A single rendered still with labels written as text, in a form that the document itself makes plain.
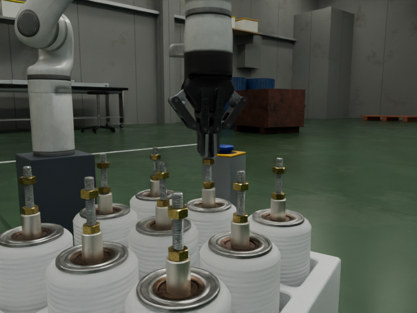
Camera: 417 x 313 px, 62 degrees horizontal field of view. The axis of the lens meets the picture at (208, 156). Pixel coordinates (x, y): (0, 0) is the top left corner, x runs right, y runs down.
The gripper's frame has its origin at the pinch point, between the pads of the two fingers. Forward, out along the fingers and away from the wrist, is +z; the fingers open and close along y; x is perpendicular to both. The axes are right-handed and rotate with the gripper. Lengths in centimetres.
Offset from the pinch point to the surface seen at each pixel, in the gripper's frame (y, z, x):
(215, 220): -0.7, 11.0, -4.7
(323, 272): 11.8, 17.2, -14.5
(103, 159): -16.1, 1.8, 2.5
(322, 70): 680, -100, 801
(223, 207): 1.6, 9.8, -2.3
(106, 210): -16.0, 9.5, 1.8
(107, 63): 56, -85, 704
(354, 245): 57, 36, 24
